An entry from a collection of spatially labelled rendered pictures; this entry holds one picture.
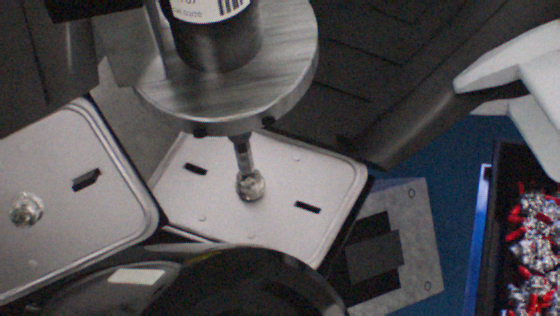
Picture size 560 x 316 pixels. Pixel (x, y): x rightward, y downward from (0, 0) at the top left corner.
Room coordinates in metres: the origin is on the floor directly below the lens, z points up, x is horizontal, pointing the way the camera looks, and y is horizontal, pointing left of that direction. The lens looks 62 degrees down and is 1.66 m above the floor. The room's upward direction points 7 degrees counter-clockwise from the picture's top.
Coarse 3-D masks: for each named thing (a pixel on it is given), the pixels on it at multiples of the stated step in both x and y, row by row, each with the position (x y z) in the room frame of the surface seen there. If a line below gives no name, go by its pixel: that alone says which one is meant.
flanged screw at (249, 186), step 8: (256, 168) 0.26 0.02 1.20; (240, 176) 0.25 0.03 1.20; (248, 176) 0.26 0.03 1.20; (256, 176) 0.25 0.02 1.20; (240, 184) 0.25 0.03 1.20; (248, 184) 0.25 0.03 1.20; (256, 184) 0.25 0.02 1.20; (264, 184) 0.25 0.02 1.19; (240, 192) 0.25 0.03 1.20; (248, 192) 0.25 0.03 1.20; (256, 192) 0.25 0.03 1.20
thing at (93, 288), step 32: (128, 256) 0.21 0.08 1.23; (160, 256) 0.20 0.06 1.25; (192, 256) 0.19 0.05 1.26; (224, 256) 0.19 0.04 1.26; (256, 256) 0.19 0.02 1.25; (288, 256) 0.20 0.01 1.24; (64, 288) 0.20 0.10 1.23; (96, 288) 0.19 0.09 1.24; (128, 288) 0.18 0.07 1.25; (160, 288) 0.18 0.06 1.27; (192, 288) 0.18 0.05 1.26; (224, 288) 0.18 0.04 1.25; (256, 288) 0.19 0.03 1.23; (288, 288) 0.19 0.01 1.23; (320, 288) 0.19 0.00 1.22
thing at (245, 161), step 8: (232, 136) 0.25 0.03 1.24; (240, 136) 0.25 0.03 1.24; (248, 136) 0.25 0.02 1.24; (240, 144) 0.25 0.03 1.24; (248, 144) 0.25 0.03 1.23; (240, 152) 0.25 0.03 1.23; (248, 152) 0.25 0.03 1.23; (240, 160) 0.25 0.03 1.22; (248, 160) 0.25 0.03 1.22; (240, 168) 0.25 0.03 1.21; (248, 168) 0.25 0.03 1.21
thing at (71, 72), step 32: (0, 0) 0.27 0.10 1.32; (32, 0) 0.27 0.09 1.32; (0, 32) 0.26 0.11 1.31; (32, 32) 0.26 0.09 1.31; (64, 32) 0.26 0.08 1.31; (0, 64) 0.25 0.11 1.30; (32, 64) 0.25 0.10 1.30; (64, 64) 0.25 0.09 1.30; (96, 64) 0.25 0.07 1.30; (0, 96) 0.25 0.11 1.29; (32, 96) 0.24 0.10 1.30; (64, 96) 0.24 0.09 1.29; (0, 128) 0.24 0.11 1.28
